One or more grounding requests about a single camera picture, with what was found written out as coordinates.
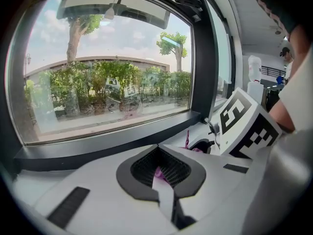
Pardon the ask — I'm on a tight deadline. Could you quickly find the white pull cord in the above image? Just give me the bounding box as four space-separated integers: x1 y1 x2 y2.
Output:
104 0 123 21

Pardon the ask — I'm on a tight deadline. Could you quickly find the small leafy tree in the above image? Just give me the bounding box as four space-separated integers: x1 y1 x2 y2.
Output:
156 32 188 72

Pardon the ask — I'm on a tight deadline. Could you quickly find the black window frame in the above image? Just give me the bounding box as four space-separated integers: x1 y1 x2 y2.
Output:
0 0 237 172

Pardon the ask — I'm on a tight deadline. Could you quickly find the green sweatshirt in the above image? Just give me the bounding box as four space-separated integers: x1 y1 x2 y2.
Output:
246 0 313 34

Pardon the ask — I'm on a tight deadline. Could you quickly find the person's right forearm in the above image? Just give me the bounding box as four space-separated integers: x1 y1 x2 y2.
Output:
268 24 313 133

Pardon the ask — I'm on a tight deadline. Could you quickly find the black railing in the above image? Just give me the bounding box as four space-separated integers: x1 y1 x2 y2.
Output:
261 66 287 77

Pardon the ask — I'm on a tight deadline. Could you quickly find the white water dispenser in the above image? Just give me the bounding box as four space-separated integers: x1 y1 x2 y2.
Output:
246 81 264 102

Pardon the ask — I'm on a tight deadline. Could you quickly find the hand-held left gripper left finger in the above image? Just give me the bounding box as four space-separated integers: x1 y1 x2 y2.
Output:
34 144 180 235

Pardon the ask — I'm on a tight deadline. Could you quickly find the frosted glass window sash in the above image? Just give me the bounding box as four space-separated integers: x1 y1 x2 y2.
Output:
56 0 171 29

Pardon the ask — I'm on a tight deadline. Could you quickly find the green hedge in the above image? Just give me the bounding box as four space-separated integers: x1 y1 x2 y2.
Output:
24 60 191 117

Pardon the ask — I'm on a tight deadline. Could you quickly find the clear water dispenser bottle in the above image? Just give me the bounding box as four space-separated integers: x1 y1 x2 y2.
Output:
248 55 262 83

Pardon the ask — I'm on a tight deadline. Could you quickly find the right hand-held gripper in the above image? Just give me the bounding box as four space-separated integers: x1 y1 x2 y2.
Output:
189 86 283 160

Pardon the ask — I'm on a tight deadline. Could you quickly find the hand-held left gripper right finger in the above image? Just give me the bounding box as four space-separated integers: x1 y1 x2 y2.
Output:
158 144 255 222

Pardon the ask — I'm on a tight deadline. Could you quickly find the low brown building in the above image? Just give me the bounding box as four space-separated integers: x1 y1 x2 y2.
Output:
24 55 171 78

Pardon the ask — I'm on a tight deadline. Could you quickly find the large trunk tree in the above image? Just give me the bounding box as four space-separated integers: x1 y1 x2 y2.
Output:
66 15 103 63

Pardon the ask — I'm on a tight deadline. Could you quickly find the purple cloth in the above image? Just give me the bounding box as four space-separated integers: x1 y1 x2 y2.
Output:
153 130 205 184

